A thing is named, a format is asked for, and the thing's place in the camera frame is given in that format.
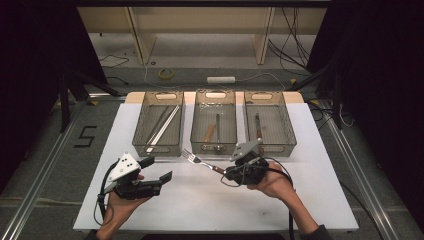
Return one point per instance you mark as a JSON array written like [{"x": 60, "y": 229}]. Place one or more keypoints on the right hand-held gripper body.
[{"x": 250, "y": 168}]

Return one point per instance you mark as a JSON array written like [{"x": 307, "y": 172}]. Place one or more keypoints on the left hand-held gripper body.
[{"x": 125, "y": 166}]

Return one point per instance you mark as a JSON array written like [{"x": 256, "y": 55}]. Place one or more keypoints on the white chopstick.
[
  {"x": 165, "y": 130},
  {"x": 162, "y": 129}
]

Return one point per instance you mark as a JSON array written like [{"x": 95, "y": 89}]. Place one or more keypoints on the grey mesh basket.
[
  {"x": 150, "y": 116},
  {"x": 226, "y": 125}
]

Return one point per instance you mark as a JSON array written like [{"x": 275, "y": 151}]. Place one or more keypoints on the metal spoon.
[{"x": 218, "y": 128}]

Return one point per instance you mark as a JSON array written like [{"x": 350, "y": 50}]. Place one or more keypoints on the grey transparent plastic bin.
[{"x": 276, "y": 126}]

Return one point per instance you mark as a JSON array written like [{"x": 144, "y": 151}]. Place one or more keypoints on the person's right hand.
[{"x": 276, "y": 183}]

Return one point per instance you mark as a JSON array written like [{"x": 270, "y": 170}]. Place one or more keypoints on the person's left hand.
[{"x": 120, "y": 211}]

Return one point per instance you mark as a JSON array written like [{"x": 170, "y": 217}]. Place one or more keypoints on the black metal stand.
[
  {"x": 64, "y": 103},
  {"x": 337, "y": 106}
]

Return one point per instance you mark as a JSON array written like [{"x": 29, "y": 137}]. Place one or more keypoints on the yellow tape roll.
[{"x": 160, "y": 74}]

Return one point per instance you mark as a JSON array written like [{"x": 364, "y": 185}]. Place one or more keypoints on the white power strip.
[{"x": 221, "y": 80}]

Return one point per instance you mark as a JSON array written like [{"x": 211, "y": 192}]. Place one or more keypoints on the beige wooden desk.
[{"x": 143, "y": 40}]

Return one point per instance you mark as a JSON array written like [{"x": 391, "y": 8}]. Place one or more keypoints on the black curtain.
[
  {"x": 30, "y": 83},
  {"x": 386, "y": 100}
]

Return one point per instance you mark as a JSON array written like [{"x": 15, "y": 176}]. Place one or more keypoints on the short metal floor rail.
[{"x": 106, "y": 96}]

